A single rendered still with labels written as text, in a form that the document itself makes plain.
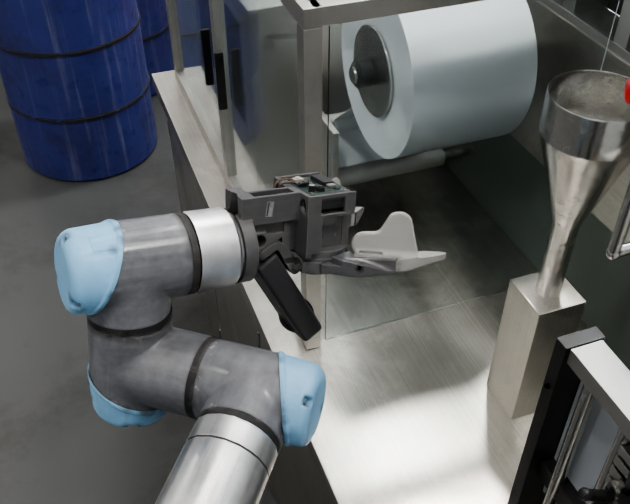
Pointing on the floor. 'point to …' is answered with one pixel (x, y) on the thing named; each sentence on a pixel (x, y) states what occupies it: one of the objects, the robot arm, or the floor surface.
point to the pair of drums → (81, 80)
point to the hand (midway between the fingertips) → (402, 237)
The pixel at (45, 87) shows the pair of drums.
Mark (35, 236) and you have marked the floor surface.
